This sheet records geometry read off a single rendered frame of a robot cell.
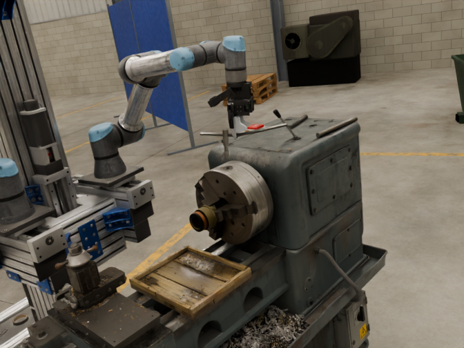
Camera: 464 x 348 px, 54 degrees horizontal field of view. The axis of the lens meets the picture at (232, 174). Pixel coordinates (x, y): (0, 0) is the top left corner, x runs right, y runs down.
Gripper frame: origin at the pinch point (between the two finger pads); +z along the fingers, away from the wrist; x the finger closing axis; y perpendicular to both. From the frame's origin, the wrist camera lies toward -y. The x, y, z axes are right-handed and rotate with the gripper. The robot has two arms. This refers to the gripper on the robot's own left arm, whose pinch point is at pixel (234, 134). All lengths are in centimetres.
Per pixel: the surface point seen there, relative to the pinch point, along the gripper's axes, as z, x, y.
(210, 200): 24.6, -6.8, -9.1
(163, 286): 49, -31, -22
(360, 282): 77, 24, 48
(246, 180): 16.5, -4.1, 4.9
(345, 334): 104, 18, 43
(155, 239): 157, 162, -128
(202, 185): 19.7, -3.9, -13.1
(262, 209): 27.3, -5.9, 11.0
